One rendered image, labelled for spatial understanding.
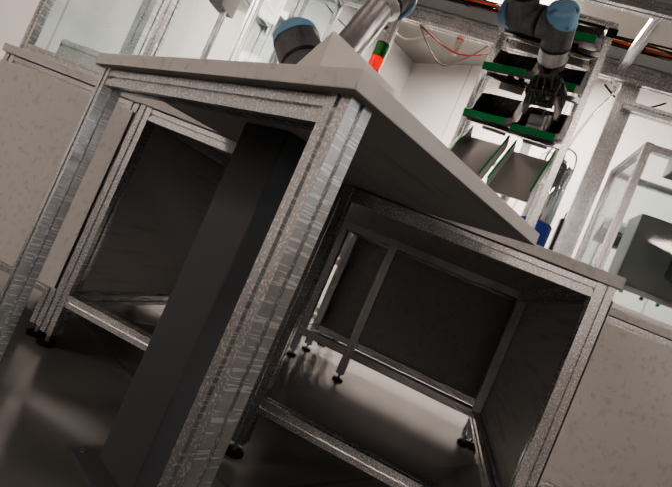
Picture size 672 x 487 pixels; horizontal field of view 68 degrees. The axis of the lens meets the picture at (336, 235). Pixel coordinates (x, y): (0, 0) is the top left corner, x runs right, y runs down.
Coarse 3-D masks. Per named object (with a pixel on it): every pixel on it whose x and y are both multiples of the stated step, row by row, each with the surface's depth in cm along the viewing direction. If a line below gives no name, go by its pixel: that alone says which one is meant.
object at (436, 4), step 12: (420, 0) 277; (432, 0) 275; (660, 0) 201; (444, 12) 274; (456, 12) 271; (468, 12) 270; (480, 12) 268; (492, 24) 266; (612, 48) 251; (636, 60) 247; (648, 60) 246; (660, 60) 245
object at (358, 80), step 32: (128, 64) 107; (160, 64) 97; (192, 64) 89; (224, 64) 82; (256, 64) 76; (288, 64) 70; (384, 96) 64; (224, 128) 136; (288, 128) 100; (384, 128) 71; (416, 128) 71; (352, 160) 104; (384, 160) 92; (416, 160) 82; (448, 160) 79; (384, 192) 128; (416, 192) 109; (448, 192) 95; (480, 192) 88; (480, 224) 114; (512, 224) 101
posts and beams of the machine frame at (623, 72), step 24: (576, 0) 214; (600, 0) 208; (624, 0) 204; (648, 0) 202; (432, 24) 274; (456, 24) 271; (480, 24) 268; (648, 24) 210; (504, 48) 266; (600, 72) 251; (624, 72) 249; (648, 72) 246
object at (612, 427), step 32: (608, 320) 188; (640, 320) 184; (608, 352) 185; (640, 352) 182; (608, 384) 183; (640, 384) 181; (576, 416) 184; (608, 416) 182; (640, 416) 180; (576, 448) 183; (608, 448) 181; (640, 448) 178; (544, 480) 186; (576, 480) 182; (608, 480) 179; (640, 480) 177
